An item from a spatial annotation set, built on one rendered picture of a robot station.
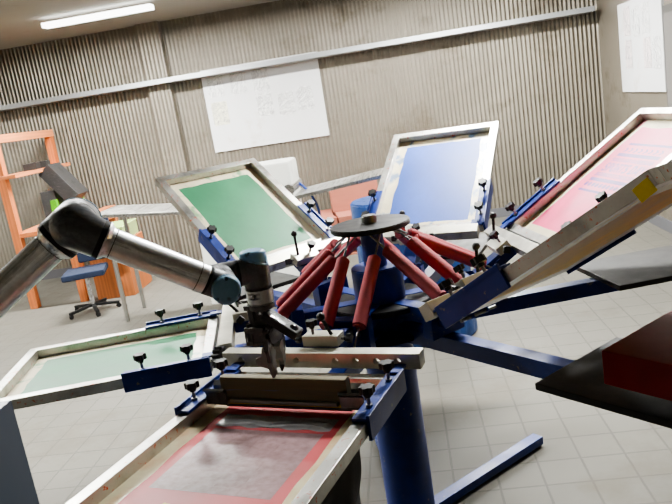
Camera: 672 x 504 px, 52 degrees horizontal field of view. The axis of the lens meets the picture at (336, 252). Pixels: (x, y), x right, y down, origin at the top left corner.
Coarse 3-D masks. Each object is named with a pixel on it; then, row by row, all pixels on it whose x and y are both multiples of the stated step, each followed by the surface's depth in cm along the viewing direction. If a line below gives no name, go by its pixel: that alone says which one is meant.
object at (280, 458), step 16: (304, 416) 193; (320, 416) 192; (336, 416) 190; (272, 432) 187; (288, 432) 185; (304, 432) 184; (320, 432) 182; (336, 432) 181; (256, 448) 179; (272, 448) 178; (288, 448) 177; (304, 448) 175; (320, 448) 174; (240, 464) 172; (256, 464) 171; (272, 464) 170; (288, 464) 169; (304, 464) 168; (224, 480) 166; (240, 480) 165; (256, 480) 164; (272, 480) 163; (288, 480) 161; (208, 496) 160; (224, 496) 159; (240, 496) 158; (256, 496) 157; (272, 496) 156
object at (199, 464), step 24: (240, 408) 205; (264, 408) 203; (216, 432) 192; (240, 432) 190; (264, 432) 188; (192, 456) 180; (216, 456) 178; (240, 456) 176; (168, 480) 170; (192, 480) 168; (216, 480) 167
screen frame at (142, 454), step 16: (176, 416) 198; (192, 416) 200; (160, 432) 190; (176, 432) 193; (352, 432) 172; (144, 448) 182; (160, 448) 186; (336, 448) 166; (352, 448) 167; (128, 464) 175; (144, 464) 180; (320, 464) 159; (336, 464) 159; (96, 480) 169; (112, 480) 169; (320, 480) 153; (336, 480) 158; (80, 496) 162; (96, 496) 164; (304, 496) 147; (320, 496) 150
